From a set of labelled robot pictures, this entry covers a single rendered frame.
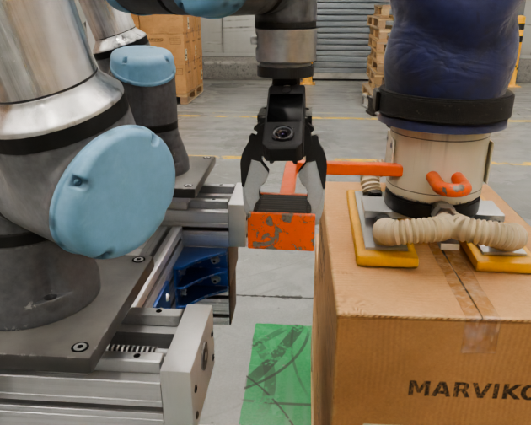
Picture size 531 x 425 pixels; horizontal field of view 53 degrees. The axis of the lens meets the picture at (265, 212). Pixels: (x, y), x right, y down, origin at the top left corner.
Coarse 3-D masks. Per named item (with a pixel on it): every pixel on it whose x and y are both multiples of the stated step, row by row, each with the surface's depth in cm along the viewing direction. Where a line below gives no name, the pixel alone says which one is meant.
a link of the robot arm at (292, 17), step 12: (288, 0) 60; (300, 0) 61; (312, 0) 62; (276, 12) 61; (288, 12) 61; (300, 12) 62; (312, 12) 63; (264, 24) 63; (276, 24) 62; (288, 24) 62; (300, 24) 62; (312, 24) 63
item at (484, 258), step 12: (468, 252) 91; (480, 252) 89; (492, 252) 88; (504, 252) 88; (516, 252) 88; (528, 252) 89; (480, 264) 86; (492, 264) 86; (504, 264) 86; (516, 264) 86; (528, 264) 85
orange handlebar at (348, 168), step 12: (288, 168) 91; (336, 168) 95; (348, 168) 94; (360, 168) 94; (372, 168) 94; (384, 168) 94; (396, 168) 94; (288, 180) 85; (432, 180) 87; (456, 180) 87; (468, 180) 86; (288, 192) 80; (444, 192) 84; (456, 192) 83; (468, 192) 84
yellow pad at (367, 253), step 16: (352, 192) 117; (368, 192) 108; (384, 192) 115; (352, 208) 108; (352, 224) 100; (368, 224) 98; (368, 240) 92; (368, 256) 88; (384, 256) 87; (400, 256) 87; (416, 256) 87
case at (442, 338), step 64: (320, 256) 123; (448, 256) 92; (320, 320) 117; (384, 320) 75; (448, 320) 75; (512, 320) 74; (320, 384) 112; (384, 384) 79; (448, 384) 79; (512, 384) 78
